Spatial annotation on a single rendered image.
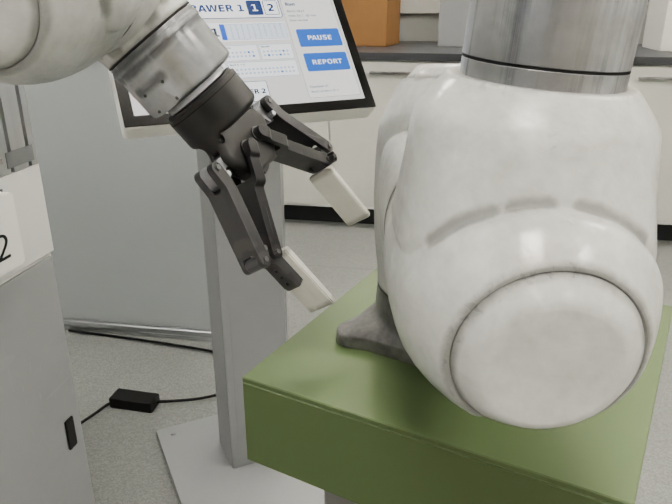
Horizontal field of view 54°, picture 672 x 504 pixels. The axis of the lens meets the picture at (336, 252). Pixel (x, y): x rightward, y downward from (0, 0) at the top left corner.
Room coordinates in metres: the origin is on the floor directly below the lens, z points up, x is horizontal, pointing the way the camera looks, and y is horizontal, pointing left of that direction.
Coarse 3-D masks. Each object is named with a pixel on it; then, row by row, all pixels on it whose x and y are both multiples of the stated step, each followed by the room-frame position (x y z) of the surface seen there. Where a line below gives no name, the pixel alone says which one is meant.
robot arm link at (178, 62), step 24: (168, 24) 0.55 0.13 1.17; (192, 24) 0.57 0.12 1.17; (144, 48) 0.54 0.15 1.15; (168, 48) 0.55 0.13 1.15; (192, 48) 0.56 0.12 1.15; (216, 48) 0.58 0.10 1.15; (120, 72) 0.55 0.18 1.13; (144, 72) 0.55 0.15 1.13; (168, 72) 0.55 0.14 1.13; (192, 72) 0.55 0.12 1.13; (216, 72) 0.58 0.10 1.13; (144, 96) 0.56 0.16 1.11; (168, 96) 0.55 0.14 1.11; (192, 96) 0.56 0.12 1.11
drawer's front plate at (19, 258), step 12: (0, 192) 0.89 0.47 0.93; (0, 204) 0.87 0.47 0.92; (12, 204) 0.89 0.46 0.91; (0, 216) 0.87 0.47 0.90; (12, 216) 0.89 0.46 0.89; (0, 228) 0.86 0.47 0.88; (12, 228) 0.88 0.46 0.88; (0, 240) 0.86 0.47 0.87; (12, 240) 0.88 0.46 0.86; (0, 252) 0.85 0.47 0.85; (12, 252) 0.88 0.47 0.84; (0, 264) 0.85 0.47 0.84; (12, 264) 0.87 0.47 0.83; (0, 276) 0.84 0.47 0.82
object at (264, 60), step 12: (228, 48) 1.37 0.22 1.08; (240, 48) 1.38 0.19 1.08; (252, 48) 1.39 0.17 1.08; (264, 48) 1.40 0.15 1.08; (276, 48) 1.42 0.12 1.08; (288, 48) 1.43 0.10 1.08; (228, 60) 1.36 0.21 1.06; (240, 60) 1.37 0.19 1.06; (252, 60) 1.38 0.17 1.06; (264, 60) 1.39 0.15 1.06; (276, 60) 1.40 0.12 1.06; (288, 60) 1.41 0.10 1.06; (240, 72) 1.35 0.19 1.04; (252, 72) 1.36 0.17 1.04; (264, 72) 1.37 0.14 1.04; (276, 72) 1.38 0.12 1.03; (288, 72) 1.39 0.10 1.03
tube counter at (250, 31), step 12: (216, 24) 1.40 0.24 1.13; (228, 24) 1.41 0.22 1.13; (240, 24) 1.42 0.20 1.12; (252, 24) 1.43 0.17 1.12; (264, 24) 1.45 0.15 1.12; (276, 24) 1.46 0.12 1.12; (228, 36) 1.39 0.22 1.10; (240, 36) 1.40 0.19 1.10; (252, 36) 1.41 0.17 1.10; (264, 36) 1.42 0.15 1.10; (276, 36) 1.44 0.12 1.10; (288, 36) 1.45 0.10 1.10
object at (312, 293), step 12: (288, 252) 0.53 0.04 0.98; (300, 264) 0.54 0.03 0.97; (300, 276) 0.54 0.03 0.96; (312, 276) 0.54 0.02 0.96; (300, 288) 0.54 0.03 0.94; (312, 288) 0.54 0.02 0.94; (324, 288) 0.54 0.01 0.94; (300, 300) 0.55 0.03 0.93; (312, 300) 0.54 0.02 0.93; (324, 300) 0.54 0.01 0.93
